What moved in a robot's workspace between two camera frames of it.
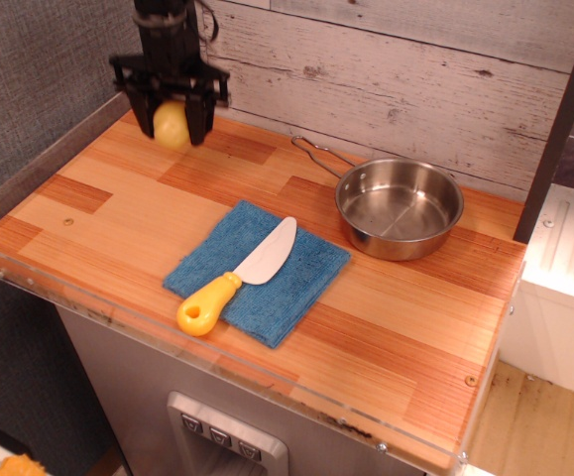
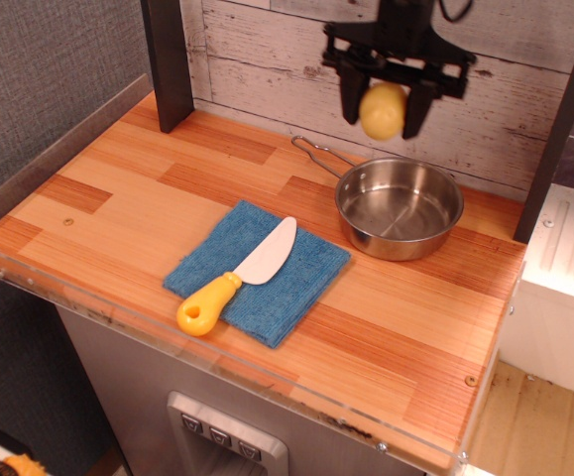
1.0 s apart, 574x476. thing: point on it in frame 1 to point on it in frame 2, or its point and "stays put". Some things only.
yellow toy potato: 171,124 to 382,110
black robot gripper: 171,66 to 401,46
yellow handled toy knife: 203,310 stays put
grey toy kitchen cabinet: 168,416 stays put
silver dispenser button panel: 214,442 stays put
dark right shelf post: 565,121 stays put
